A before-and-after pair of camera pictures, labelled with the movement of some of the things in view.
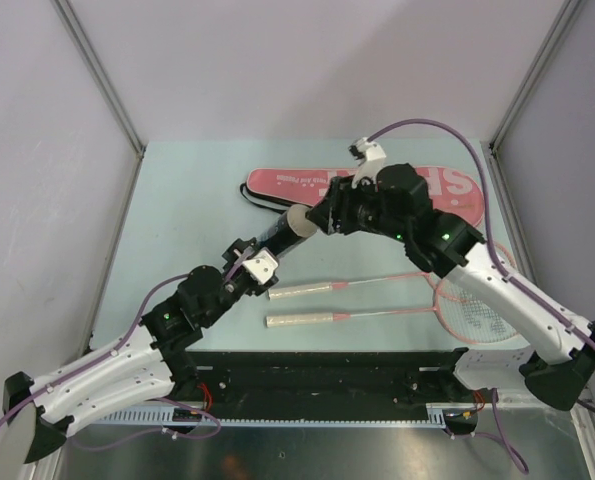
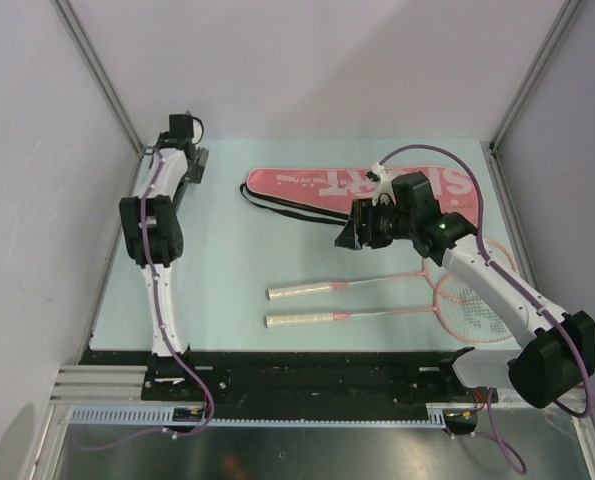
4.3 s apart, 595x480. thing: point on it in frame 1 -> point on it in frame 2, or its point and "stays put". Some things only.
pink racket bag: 450,192 stays put
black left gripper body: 235,284 -> 194,174
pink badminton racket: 466,309 stays put
